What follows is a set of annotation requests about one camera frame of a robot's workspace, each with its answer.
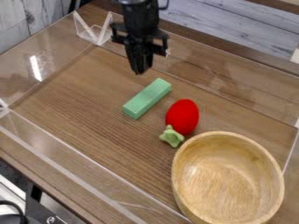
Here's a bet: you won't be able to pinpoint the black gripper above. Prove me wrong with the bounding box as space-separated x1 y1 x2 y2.
111 0 170 74

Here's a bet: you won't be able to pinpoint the red plush strawberry toy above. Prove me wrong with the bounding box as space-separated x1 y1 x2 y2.
159 99 201 148

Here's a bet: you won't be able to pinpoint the green rectangular block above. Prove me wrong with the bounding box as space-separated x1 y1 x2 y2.
123 78 173 120

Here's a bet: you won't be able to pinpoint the clear acrylic tray walls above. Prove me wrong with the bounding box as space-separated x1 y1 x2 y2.
0 8 299 224

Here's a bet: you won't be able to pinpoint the wooden bowl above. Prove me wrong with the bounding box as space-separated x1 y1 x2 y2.
173 131 286 224

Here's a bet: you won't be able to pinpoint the black table leg bracket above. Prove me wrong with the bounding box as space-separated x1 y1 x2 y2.
25 185 87 224

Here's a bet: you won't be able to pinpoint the black cable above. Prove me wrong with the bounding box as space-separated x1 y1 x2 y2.
0 199 29 224

